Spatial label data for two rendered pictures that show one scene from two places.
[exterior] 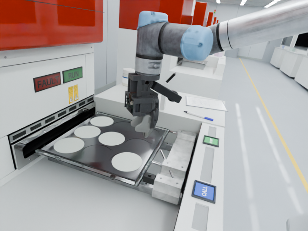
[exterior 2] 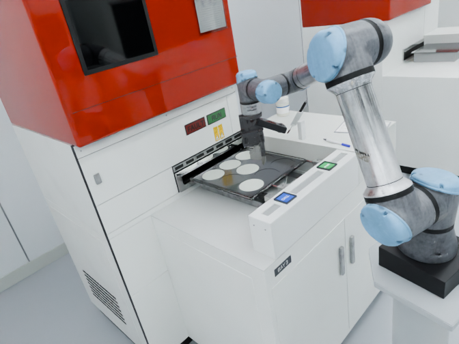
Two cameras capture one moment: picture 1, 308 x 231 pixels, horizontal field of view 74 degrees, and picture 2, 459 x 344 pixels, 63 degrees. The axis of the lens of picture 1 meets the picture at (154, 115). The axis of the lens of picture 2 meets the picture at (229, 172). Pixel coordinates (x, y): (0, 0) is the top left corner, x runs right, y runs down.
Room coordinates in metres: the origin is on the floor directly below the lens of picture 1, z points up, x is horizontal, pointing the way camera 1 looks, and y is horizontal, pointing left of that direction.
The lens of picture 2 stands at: (-0.60, -0.60, 1.61)
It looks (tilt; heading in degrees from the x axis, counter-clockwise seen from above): 26 degrees down; 34
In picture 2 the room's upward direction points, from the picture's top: 11 degrees counter-clockwise
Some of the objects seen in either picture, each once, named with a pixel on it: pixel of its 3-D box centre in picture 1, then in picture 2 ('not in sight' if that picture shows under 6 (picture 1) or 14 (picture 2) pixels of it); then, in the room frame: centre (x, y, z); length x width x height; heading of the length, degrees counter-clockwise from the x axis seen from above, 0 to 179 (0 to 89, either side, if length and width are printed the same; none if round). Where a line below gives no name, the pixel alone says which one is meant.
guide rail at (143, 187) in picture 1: (109, 175); (241, 197); (0.54, 0.13, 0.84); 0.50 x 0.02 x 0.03; 75
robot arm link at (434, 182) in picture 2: not in sight; (431, 196); (0.34, -0.57, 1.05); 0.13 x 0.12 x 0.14; 148
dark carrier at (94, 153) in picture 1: (111, 139); (247, 169); (0.67, 0.15, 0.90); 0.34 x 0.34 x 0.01; 75
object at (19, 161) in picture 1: (63, 128); (212, 162); (0.71, 0.36, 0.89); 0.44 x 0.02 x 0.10; 165
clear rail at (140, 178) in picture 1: (156, 151); (280, 178); (0.62, -0.02, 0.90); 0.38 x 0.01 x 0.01; 165
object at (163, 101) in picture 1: (160, 94); (298, 124); (0.88, -0.02, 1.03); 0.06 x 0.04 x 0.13; 75
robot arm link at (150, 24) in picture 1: (152, 35); (248, 87); (0.57, 0.03, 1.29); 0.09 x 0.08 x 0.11; 58
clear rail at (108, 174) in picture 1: (83, 166); (218, 188); (0.50, 0.20, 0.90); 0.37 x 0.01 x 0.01; 75
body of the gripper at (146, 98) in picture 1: (143, 93); (252, 129); (0.57, 0.04, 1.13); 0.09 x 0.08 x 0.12; 121
